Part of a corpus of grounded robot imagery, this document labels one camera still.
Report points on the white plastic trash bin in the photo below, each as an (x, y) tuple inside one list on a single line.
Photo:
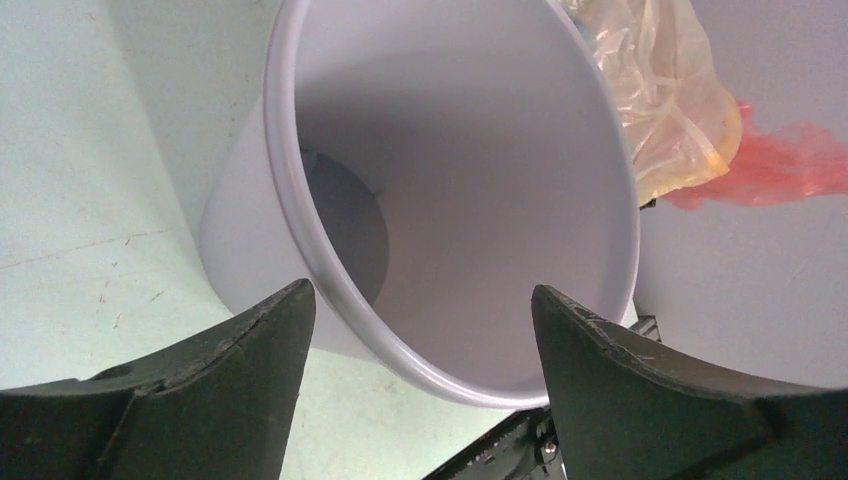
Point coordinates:
[(427, 164)]

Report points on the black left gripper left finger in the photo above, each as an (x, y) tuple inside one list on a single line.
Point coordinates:
[(216, 405)]

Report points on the red plastic trash bag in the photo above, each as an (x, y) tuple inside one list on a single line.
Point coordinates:
[(796, 162)]

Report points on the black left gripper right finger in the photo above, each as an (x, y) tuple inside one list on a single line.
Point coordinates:
[(628, 407)]

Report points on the large translucent plastic bag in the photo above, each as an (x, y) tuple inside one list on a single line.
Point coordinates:
[(683, 127)]

